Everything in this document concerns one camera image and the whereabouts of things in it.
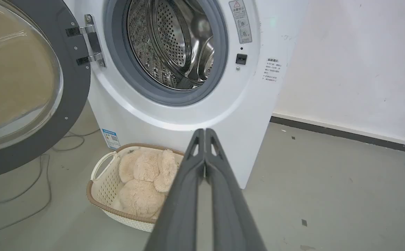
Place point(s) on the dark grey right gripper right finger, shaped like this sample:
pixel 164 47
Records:
pixel 228 205

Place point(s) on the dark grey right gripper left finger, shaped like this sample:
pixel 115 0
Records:
pixel 183 202

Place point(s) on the white front-load washing machine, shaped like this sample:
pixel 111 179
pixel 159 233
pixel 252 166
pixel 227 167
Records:
pixel 251 104

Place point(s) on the metal door hinge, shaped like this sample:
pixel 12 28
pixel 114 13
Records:
pixel 92 40

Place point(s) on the grey round washing machine door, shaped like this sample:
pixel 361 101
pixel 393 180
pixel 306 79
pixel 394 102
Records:
pixel 28 87

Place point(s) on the beige plush toy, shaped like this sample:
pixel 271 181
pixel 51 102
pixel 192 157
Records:
pixel 145 181

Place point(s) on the cream plastic laundry basket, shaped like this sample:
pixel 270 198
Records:
pixel 105 190

